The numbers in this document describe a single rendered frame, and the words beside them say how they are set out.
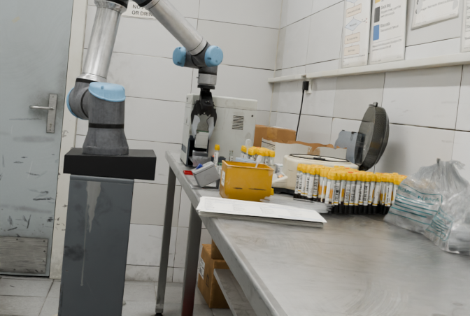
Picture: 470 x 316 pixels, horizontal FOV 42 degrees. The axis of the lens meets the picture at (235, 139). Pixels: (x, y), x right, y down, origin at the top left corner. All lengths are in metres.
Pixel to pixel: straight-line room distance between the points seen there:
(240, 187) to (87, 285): 0.64
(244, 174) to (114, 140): 0.50
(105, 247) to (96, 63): 0.62
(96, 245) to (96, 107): 0.44
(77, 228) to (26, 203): 1.86
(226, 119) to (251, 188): 0.86
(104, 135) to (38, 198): 1.87
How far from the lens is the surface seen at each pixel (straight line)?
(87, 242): 2.02
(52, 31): 3.80
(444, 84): 1.88
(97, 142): 2.00
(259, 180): 1.71
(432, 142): 1.90
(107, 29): 2.18
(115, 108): 2.01
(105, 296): 2.06
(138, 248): 3.93
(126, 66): 3.82
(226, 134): 2.53
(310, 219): 1.47
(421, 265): 1.23
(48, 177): 3.81
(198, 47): 2.23
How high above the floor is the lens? 1.13
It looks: 3 degrees down
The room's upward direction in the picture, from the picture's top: 6 degrees clockwise
